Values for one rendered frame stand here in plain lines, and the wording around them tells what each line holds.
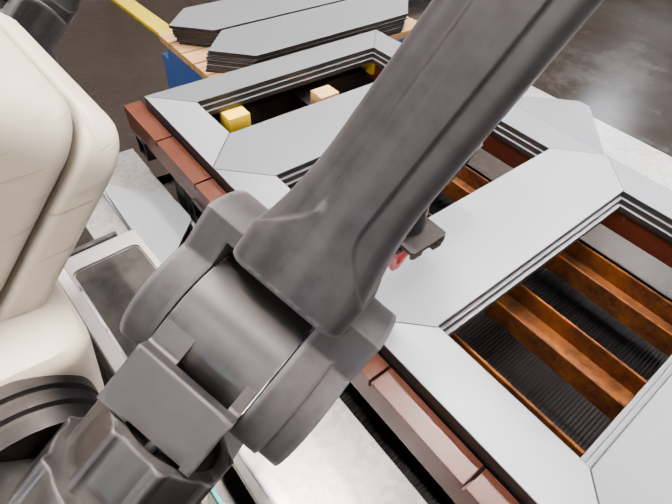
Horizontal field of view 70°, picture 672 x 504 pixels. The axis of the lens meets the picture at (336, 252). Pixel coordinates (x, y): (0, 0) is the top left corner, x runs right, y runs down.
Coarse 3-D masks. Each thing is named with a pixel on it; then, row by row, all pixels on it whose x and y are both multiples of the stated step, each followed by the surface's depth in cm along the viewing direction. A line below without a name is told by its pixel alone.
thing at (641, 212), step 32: (320, 64) 130; (352, 64) 136; (384, 64) 137; (224, 96) 117; (256, 96) 121; (512, 128) 113; (544, 256) 87; (512, 288) 84; (448, 320) 76; (384, 352) 71; (416, 384) 68; (448, 416) 65; (480, 448) 62; (512, 480) 59
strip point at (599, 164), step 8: (560, 152) 107; (568, 152) 107; (576, 152) 108; (584, 152) 108; (576, 160) 105; (584, 160) 106; (592, 160) 106; (600, 160) 106; (608, 160) 106; (592, 168) 104; (600, 168) 104; (608, 168) 104; (600, 176) 102; (608, 176) 102; (616, 176) 102; (616, 184) 100
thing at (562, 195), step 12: (516, 168) 102; (528, 168) 102; (540, 168) 103; (516, 180) 99; (528, 180) 100; (540, 180) 100; (552, 180) 100; (540, 192) 97; (552, 192) 97; (564, 192) 97; (576, 192) 98; (564, 204) 95; (576, 204) 95; (588, 204) 95; (600, 204) 96; (576, 216) 93
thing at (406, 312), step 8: (384, 280) 79; (384, 288) 78; (392, 288) 78; (376, 296) 76; (384, 296) 76; (392, 296) 77; (400, 296) 77; (384, 304) 75; (392, 304) 76; (400, 304) 76; (408, 304) 76; (400, 312) 75; (408, 312) 75; (416, 312) 75; (400, 320) 74; (408, 320) 74; (416, 320) 74; (424, 320) 74
